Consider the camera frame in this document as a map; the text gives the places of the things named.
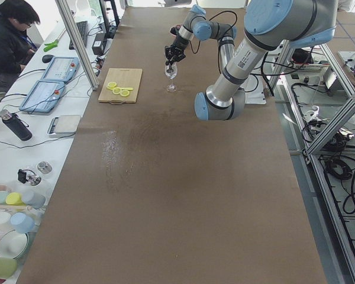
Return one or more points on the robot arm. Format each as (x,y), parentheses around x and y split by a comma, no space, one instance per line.
(266,25)

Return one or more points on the black keyboard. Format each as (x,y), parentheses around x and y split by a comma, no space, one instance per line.
(82,27)

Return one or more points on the bamboo cutting board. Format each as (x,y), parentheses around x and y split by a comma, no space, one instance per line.
(124,77)

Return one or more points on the kitchen scale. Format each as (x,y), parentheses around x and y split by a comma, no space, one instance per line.
(63,125)

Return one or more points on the clear wine glass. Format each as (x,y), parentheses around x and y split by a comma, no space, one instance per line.
(171,87)

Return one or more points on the lower blue teach pendant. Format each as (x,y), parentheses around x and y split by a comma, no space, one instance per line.
(43,96)

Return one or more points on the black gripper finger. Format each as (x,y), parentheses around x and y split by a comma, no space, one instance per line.
(175,60)
(168,55)

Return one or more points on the black computer mouse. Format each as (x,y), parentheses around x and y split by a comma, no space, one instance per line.
(47,58)

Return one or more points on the white cup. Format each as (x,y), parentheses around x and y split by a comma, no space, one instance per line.
(5,224)

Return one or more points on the lemon slice near handle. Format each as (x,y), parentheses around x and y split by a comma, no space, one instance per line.
(124,93)

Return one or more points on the green bowl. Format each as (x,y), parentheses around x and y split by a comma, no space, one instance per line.
(7,267)

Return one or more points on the black clip with steel weight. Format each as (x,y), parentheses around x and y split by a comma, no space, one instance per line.
(28,176)

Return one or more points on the aluminium frame post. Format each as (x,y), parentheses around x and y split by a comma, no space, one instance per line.
(72,31)

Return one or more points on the far lemon slice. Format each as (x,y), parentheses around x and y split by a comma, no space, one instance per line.
(111,85)

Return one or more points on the steel calibration weight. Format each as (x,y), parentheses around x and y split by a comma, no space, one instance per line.
(44,167)

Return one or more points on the yellow cup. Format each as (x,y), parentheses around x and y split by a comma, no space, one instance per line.
(15,199)

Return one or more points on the green handled tool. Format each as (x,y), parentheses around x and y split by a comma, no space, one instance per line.
(53,44)

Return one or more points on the black power adapter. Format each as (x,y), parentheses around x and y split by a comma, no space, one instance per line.
(99,44)

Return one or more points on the blue teach pendant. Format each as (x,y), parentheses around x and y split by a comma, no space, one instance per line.
(43,96)
(61,69)

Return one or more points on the seated person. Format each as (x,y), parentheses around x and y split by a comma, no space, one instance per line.
(16,49)

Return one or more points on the black water bottle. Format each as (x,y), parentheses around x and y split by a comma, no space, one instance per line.
(12,121)

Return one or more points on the mint green cup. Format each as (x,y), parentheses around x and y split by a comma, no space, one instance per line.
(3,197)

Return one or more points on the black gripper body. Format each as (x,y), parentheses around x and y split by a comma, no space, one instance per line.
(178,47)

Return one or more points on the middle lemon slice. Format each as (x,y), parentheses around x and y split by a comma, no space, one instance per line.
(117,91)

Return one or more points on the light blue cup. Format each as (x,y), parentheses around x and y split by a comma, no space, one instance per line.
(22,223)

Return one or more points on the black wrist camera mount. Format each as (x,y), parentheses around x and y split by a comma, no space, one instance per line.
(175,30)

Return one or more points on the white plate green rim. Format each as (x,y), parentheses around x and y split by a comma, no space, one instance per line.
(13,244)

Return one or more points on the upper blue teach pendant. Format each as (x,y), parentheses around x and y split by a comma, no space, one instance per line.
(61,69)

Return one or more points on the grey blue cup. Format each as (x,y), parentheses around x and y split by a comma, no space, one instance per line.
(33,199)

